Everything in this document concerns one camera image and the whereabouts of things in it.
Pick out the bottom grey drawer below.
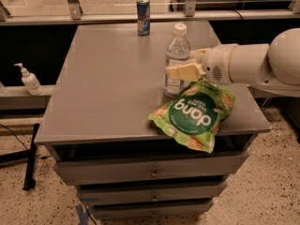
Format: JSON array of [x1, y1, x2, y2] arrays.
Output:
[[91, 199, 213, 219]]

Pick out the black floor cable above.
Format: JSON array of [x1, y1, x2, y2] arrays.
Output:
[[0, 123, 51, 160]]

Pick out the metal window bracket left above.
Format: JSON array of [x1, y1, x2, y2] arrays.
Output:
[[67, 0, 83, 20]]

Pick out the metal window bracket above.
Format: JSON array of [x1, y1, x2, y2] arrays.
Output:
[[185, 0, 197, 17], [67, 0, 83, 20]]

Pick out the green rice chip bag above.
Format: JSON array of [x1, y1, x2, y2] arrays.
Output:
[[148, 80, 235, 153]]

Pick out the grey drawer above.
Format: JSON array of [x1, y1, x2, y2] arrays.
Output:
[[77, 182, 227, 205], [53, 150, 249, 186], [91, 199, 213, 219]]

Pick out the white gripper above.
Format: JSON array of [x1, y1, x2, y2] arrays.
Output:
[[165, 43, 237, 84]]

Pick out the middle grey drawer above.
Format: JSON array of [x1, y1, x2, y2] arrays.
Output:
[[77, 182, 227, 205]]

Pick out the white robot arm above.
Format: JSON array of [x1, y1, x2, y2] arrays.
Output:
[[165, 28, 300, 98]]

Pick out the top grey drawer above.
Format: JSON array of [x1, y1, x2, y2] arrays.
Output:
[[53, 150, 249, 186]]

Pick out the white pump dispenser bottle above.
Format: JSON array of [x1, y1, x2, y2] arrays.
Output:
[[15, 63, 43, 96]]

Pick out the clear plastic water bottle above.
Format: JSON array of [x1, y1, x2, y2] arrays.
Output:
[[163, 22, 190, 98]]

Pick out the black floor stand leg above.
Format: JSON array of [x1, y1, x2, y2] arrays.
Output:
[[0, 123, 39, 191]]

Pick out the grey drawer cabinet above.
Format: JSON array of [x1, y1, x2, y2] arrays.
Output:
[[34, 20, 272, 221]]

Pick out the blue energy drink can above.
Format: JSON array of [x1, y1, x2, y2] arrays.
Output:
[[136, 0, 150, 36]]

